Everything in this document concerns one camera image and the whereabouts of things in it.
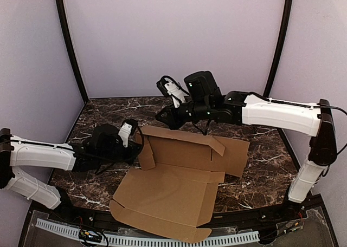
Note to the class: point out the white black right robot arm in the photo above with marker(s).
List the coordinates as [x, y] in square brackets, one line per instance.
[312, 119]

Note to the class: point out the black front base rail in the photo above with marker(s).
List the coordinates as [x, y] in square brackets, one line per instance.
[190, 224]

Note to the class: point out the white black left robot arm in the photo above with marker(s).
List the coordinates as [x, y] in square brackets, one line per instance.
[17, 152]

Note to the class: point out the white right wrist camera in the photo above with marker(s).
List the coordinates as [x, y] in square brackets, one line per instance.
[170, 88]

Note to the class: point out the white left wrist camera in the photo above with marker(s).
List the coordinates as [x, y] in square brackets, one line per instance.
[127, 129]

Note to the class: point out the small green circuit board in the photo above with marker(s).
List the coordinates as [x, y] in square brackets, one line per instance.
[88, 235]

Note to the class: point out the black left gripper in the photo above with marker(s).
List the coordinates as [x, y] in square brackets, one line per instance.
[131, 150]

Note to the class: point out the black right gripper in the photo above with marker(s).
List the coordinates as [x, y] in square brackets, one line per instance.
[177, 115]

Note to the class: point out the black left frame post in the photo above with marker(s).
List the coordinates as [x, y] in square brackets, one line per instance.
[70, 49]

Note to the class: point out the brown cardboard box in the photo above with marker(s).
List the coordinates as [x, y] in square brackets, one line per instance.
[179, 168]

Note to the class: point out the black frame post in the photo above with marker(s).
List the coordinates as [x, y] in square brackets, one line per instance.
[70, 49]
[279, 47]

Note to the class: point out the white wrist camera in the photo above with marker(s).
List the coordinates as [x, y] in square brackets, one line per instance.
[170, 88]
[127, 129]

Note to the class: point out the grey slotted cable duct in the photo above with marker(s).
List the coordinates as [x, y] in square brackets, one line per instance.
[112, 239]

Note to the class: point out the black right frame post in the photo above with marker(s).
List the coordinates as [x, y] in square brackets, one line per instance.
[279, 47]

